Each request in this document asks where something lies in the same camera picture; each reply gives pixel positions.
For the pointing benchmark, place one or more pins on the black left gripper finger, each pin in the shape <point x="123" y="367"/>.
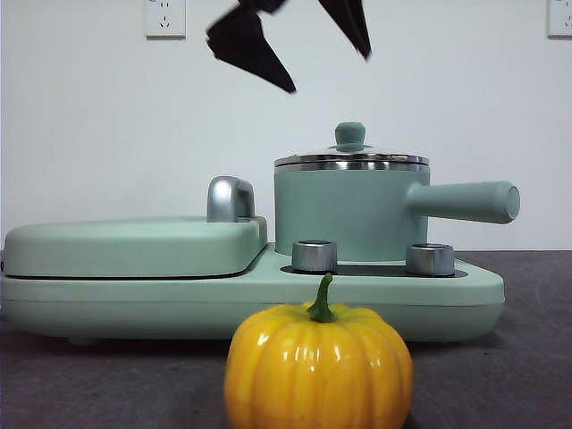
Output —
<point x="246" y="44"/>
<point x="350" y="22"/>

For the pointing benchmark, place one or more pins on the glass lid with green knob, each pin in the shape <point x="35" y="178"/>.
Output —
<point x="350" y="134"/>

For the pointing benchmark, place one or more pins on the yellow toy pumpkin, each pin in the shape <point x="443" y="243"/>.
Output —
<point x="313" y="371"/>

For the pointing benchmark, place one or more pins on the silver control knob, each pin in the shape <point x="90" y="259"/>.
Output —
<point x="429" y="259"/>
<point x="313" y="257"/>

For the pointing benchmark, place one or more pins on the mint green breakfast maker base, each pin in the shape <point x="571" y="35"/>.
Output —
<point x="134" y="308"/>

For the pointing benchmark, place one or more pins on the white wall socket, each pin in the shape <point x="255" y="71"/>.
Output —
<point x="561" y="18"/>
<point x="164" y="18"/>

